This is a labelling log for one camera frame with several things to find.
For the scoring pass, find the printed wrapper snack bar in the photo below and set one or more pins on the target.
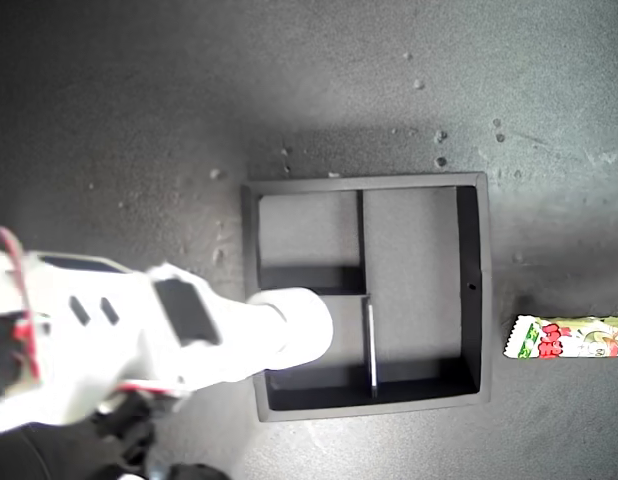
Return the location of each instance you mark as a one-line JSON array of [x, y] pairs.
[[554, 340]]

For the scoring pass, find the black compartment tray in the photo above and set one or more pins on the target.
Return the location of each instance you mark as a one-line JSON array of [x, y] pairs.
[[414, 250]]

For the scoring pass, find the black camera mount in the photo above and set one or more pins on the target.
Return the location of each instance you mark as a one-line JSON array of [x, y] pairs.
[[129, 430]]

